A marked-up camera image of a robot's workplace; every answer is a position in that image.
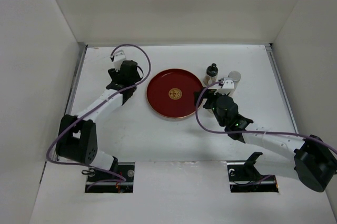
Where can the black cap salt bottle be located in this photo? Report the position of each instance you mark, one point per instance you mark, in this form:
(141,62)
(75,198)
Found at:
(212,109)

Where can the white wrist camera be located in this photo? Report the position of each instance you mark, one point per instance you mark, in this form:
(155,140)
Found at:
(117,59)
(226,86)

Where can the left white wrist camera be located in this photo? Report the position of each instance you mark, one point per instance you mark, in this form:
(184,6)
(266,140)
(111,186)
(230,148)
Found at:
(117,59)

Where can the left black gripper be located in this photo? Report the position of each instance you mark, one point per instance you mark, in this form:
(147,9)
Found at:
(115,74)

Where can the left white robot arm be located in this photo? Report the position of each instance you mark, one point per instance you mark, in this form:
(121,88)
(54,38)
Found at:
(78,133)

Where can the red round tray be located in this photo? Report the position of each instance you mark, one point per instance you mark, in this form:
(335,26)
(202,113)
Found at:
(170,93)

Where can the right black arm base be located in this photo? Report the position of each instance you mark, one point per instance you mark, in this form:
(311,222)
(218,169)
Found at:
(245,178)

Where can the black cap pepper bottle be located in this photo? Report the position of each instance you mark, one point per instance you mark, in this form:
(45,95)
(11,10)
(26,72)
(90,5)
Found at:
(211,74)

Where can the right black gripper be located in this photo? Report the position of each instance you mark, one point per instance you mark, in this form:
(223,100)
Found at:
(208,93)

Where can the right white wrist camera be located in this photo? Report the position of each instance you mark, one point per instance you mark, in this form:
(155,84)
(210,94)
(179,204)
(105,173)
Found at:
(226,86)

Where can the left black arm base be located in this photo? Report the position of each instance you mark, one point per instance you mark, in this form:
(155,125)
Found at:
(99,182)

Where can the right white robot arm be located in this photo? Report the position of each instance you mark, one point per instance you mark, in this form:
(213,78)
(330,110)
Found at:
(311,161)

